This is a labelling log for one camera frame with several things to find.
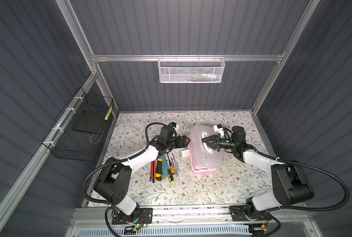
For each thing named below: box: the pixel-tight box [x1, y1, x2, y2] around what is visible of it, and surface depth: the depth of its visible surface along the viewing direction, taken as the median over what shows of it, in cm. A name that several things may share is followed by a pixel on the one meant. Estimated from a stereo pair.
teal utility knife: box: [161, 155, 169, 179], surface depth 91 cm
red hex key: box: [150, 160, 154, 178], surface depth 91 cm
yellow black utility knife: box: [155, 158, 163, 182], surface depth 91 cm
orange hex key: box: [153, 159, 157, 180], surface depth 91 cm
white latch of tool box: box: [180, 149, 190, 158], surface depth 94 cm
